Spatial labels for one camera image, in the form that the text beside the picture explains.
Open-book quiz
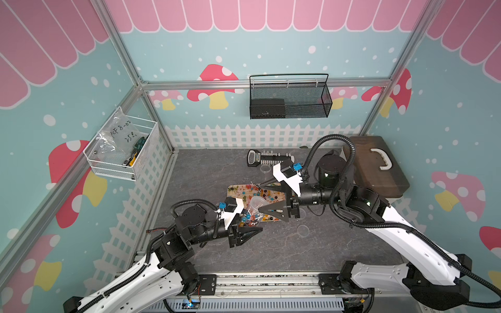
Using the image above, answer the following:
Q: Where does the clear plastic candy jar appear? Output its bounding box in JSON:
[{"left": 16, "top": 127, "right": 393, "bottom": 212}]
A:
[{"left": 260, "top": 164, "right": 273, "bottom": 181}]

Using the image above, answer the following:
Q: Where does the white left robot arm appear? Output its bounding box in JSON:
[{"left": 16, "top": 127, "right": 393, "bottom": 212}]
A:
[{"left": 63, "top": 197, "right": 262, "bottom": 312}]

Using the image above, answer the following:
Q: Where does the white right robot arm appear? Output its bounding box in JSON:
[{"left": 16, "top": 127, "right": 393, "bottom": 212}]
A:
[{"left": 258, "top": 134, "right": 500, "bottom": 311}]

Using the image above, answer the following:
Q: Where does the floral rectangular tray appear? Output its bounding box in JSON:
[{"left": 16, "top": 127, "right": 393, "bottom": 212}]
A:
[{"left": 227, "top": 185, "right": 285, "bottom": 222}]

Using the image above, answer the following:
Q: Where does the black box in mesh basket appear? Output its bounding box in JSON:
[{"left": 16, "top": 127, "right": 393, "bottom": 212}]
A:
[{"left": 249, "top": 99, "right": 286, "bottom": 119}]

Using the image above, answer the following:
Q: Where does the brown lidded white storage box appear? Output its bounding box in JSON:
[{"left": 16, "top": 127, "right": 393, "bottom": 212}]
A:
[{"left": 350, "top": 136, "right": 410, "bottom": 199}]

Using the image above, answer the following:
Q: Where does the green tool in white basket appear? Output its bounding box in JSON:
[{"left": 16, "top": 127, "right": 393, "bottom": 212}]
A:
[{"left": 122, "top": 137, "right": 147, "bottom": 167}]

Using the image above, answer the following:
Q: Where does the clear plastic zip bag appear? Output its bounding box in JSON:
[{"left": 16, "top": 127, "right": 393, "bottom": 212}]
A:
[{"left": 95, "top": 108, "right": 145, "bottom": 159}]

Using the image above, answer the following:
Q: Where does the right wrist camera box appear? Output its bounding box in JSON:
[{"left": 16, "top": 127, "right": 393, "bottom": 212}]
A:
[{"left": 272, "top": 159, "right": 303, "bottom": 196}]

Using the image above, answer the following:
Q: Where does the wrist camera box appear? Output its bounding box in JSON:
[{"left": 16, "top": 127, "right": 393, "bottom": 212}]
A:
[
  {"left": 272, "top": 159, "right": 303, "bottom": 196},
  {"left": 217, "top": 197, "right": 244, "bottom": 230}
]

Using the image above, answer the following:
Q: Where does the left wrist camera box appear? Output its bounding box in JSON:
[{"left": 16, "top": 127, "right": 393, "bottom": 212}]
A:
[{"left": 217, "top": 197, "right": 244, "bottom": 230}]

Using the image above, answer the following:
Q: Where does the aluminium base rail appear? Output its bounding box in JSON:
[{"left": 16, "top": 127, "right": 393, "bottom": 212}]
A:
[{"left": 156, "top": 273, "right": 392, "bottom": 313}]

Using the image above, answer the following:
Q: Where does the black wire mesh basket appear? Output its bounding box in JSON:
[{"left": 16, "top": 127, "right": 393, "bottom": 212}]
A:
[{"left": 249, "top": 73, "right": 333, "bottom": 119}]

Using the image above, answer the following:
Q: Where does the white wire wall basket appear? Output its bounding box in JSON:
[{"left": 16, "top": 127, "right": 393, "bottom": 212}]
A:
[{"left": 83, "top": 108, "right": 159, "bottom": 181}]

